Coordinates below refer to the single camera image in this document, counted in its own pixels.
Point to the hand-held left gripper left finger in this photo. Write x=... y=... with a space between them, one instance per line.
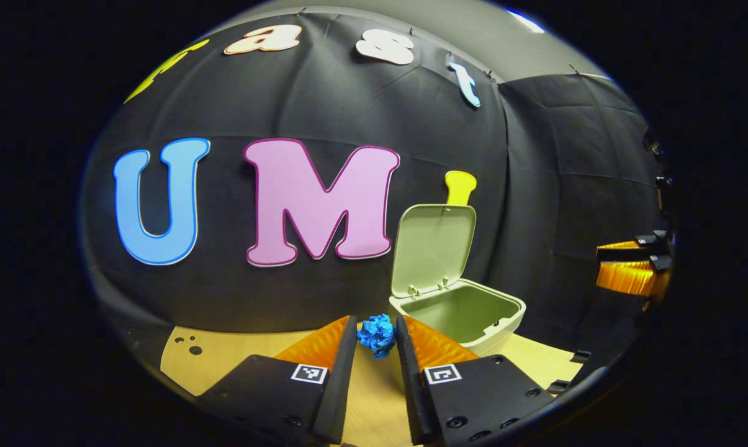
x=342 y=385

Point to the black desk edge clip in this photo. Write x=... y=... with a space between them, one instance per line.
x=580 y=356
x=558 y=386

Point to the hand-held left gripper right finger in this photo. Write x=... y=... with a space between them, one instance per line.
x=410 y=385

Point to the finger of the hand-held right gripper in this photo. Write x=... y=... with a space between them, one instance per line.
x=625 y=277
x=628 y=251

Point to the pale green garbage bin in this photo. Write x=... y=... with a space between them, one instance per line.
x=436 y=248

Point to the ceiling light strip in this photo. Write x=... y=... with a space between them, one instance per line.
x=526 y=20

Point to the blue paper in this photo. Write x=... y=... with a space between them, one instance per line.
x=377 y=335

